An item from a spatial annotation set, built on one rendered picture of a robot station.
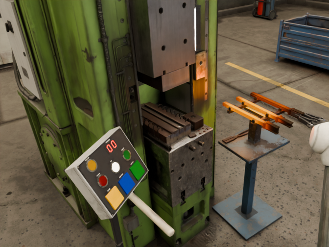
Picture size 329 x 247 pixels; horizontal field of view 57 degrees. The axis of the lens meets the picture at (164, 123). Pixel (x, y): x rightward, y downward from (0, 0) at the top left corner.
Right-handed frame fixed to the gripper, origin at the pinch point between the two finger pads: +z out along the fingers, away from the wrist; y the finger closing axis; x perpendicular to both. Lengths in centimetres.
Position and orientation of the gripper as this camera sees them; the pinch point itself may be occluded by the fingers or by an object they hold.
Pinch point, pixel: (296, 113)
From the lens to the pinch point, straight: 207.2
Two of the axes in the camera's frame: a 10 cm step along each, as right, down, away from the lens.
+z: -5.3, -4.0, 7.4
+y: 8.4, -3.2, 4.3
